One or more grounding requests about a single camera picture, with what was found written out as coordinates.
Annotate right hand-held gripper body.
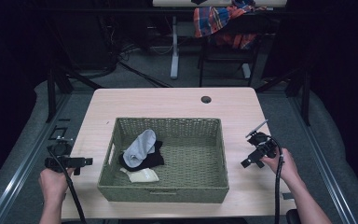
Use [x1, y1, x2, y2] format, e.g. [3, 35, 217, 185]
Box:
[244, 119, 279, 162]

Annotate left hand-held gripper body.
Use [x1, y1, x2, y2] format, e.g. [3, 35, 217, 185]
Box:
[44, 135, 87, 174]

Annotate green woven basket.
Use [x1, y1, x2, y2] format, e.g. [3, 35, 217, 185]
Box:
[97, 117, 230, 204]

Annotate light grey sock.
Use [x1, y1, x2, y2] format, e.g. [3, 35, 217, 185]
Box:
[122, 129, 158, 169]

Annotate cream white sock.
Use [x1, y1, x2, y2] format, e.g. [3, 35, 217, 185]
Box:
[119, 167, 160, 184]

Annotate black sock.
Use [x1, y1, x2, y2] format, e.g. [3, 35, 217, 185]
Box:
[118, 140, 165, 173]

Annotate person's right hand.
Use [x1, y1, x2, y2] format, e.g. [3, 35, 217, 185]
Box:
[259, 147, 300, 189]

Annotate person's left hand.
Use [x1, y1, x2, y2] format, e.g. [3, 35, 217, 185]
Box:
[38, 166, 76, 205]

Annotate black seat edge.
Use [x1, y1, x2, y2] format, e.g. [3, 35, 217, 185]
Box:
[285, 208, 303, 224]

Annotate black metal stand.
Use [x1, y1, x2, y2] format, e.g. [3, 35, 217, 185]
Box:
[45, 60, 103, 123]
[255, 66, 312, 127]

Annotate short white desk leg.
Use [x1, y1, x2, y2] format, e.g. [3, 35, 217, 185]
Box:
[241, 63, 252, 79]

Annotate black chair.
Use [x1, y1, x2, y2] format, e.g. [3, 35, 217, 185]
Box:
[197, 12, 269, 89]

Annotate plaid orange blue cloth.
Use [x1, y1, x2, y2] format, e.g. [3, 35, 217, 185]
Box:
[193, 0, 268, 50]

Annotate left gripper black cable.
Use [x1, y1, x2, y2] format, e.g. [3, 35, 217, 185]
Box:
[46, 146, 88, 224]

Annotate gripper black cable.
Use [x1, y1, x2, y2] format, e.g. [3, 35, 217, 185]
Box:
[46, 146, 88, 224]
[268, 135, 285, 224]

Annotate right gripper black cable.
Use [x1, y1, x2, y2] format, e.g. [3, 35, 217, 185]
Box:
[268, 135, 285, 224]

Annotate aluminium floor rail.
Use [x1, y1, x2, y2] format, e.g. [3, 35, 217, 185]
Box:
[287, 92, 358, 224]
[0, 92, 73, 224]

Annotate black floor cables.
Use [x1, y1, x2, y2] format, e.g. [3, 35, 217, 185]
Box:
[83, 43, 173, 89]

